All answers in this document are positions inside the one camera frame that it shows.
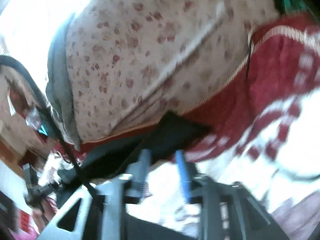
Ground black knit pants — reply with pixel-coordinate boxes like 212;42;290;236
56;111;213;208

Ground teal bag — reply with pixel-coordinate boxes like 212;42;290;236
37;124;55;138

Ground white red floral blanket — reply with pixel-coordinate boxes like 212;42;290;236
49;12;320;240

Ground grey knit garment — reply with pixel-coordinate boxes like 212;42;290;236
46;13;81;151

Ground beige floral quilt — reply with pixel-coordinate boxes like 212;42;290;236
66;0;277;142

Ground black cable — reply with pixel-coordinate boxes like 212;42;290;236
0;55;101;201

